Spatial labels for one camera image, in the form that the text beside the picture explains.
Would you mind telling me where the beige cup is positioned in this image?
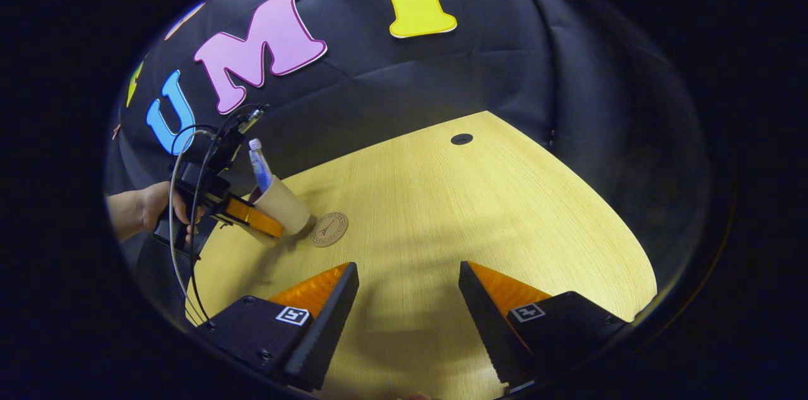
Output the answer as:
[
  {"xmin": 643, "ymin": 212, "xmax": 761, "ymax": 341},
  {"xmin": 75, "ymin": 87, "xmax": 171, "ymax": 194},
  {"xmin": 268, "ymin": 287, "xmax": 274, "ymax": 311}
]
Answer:
[{"xmin": 251, "ymin": 176, "xmax": 311, "ymax": 246}]

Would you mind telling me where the white cable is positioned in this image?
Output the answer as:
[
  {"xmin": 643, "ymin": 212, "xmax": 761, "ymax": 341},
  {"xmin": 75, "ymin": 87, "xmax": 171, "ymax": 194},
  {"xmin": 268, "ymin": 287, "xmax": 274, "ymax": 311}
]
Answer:
[{"xmin": 168, "ymin": 129, "xmax": 218, "ymax": 325}]

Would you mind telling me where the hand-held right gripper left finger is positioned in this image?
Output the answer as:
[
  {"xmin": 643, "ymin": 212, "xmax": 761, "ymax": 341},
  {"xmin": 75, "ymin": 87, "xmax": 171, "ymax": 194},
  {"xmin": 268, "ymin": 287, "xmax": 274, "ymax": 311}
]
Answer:
[{"xmin": 197, "ymin": 262, "xmax": 360, "ymax": 392}]

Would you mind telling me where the round brown coaster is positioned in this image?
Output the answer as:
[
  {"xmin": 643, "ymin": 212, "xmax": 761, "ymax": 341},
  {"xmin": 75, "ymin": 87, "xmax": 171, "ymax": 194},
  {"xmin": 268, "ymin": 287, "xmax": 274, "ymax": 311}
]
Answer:
[{"xmin": 309, "ymin": 211, "xmax": 349, "ymax": 248}]

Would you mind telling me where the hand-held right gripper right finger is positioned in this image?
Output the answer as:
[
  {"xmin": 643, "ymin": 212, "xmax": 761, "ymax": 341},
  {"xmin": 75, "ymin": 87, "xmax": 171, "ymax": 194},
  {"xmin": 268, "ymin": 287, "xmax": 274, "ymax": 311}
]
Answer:
[{"xmin": 458, "ymin": 261, "xmax": 629, "ymax": 388}]

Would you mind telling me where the white toothpaste tube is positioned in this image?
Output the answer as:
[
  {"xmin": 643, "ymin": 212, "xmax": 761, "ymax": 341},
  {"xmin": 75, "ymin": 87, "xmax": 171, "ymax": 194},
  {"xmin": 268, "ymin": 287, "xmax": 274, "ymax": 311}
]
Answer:
[{"xmin": 248, "ymin": 138, "xmax": 274, "ymax": 194}]

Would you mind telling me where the black backdrop cloth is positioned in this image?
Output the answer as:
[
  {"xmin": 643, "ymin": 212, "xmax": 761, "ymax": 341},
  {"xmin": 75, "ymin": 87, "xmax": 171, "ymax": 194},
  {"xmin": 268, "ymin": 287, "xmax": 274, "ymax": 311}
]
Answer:
[{"xmin": 104, "ymin": 0, "xmax": 711, "ymax": 300}]

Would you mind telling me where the black cable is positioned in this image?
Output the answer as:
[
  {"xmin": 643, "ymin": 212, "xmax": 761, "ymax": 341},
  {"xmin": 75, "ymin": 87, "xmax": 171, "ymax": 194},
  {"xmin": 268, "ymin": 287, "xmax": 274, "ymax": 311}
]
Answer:
[{"xmin": 188, "ymin": 103, "xmax": 266, "ymax": 325}]

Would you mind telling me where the wooden desktop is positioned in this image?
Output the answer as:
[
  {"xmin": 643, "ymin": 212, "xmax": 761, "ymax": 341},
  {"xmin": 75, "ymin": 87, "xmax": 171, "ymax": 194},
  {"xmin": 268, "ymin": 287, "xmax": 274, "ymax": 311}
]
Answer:
[{"xmin": 186, "ymin": 111, "xmax": 658, "ymax": 400}]

